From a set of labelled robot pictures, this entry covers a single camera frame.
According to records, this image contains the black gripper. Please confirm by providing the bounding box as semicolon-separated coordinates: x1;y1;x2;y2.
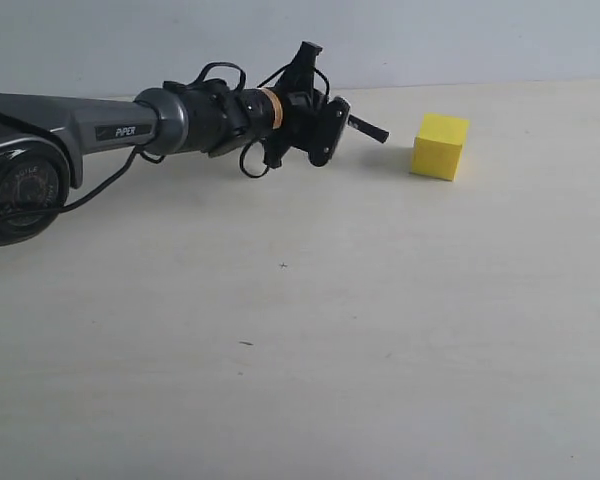
263;89;350;168

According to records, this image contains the black and white marker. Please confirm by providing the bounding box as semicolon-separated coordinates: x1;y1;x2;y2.
347;115;389;144

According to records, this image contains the yellow foam cube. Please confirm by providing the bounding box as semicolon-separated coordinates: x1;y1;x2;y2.
410;113;470;181

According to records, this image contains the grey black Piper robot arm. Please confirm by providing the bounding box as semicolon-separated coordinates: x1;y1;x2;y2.
0;79;350;246

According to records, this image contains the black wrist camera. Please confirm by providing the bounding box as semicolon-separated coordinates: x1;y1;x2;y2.
274;41;323;94

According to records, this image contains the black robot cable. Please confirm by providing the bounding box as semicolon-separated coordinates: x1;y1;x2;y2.
0;62;331;236

